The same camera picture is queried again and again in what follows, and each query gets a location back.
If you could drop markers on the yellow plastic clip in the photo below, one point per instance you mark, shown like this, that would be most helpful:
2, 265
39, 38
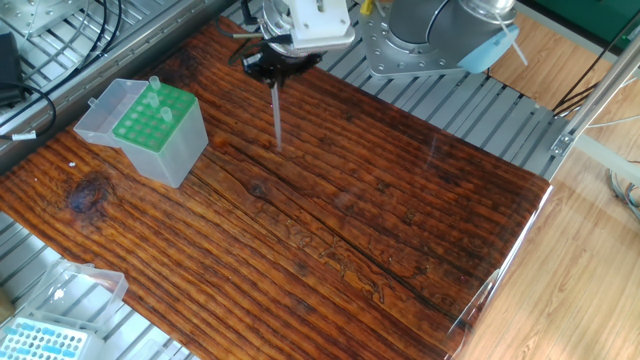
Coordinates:
367, 7

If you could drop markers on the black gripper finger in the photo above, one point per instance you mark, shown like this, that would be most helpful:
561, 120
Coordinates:
300, 69
260, 70

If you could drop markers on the brown wooden board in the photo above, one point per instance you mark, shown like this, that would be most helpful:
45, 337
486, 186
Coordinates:
225, 310

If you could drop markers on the aluminium frame post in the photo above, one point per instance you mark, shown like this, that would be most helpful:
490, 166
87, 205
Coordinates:
600, 92

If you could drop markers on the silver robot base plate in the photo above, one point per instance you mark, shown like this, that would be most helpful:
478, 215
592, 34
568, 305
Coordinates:
395, 57

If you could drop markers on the silver perforated metal plate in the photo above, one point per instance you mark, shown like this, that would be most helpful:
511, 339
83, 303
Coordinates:
40, 12

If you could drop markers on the black power adapter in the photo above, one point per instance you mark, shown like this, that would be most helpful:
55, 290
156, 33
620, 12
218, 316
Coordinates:
10, 65

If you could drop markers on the small pipette tip box, clear lid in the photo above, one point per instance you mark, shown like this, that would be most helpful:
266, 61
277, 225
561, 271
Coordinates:
40, 345

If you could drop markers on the green-topped large tip holder box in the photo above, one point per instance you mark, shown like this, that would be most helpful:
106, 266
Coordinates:
165, 155

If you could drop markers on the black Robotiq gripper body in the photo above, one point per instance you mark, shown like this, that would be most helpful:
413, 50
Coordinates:
292, 59

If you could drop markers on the clear pipette tip in holder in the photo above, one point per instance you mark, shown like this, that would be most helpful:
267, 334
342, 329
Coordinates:
155, 83
152, 100
166, 114

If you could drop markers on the clear large pipette tip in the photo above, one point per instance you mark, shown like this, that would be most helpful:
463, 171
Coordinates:
276, 117

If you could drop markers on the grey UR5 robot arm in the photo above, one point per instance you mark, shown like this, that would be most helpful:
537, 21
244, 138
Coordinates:
320, 20

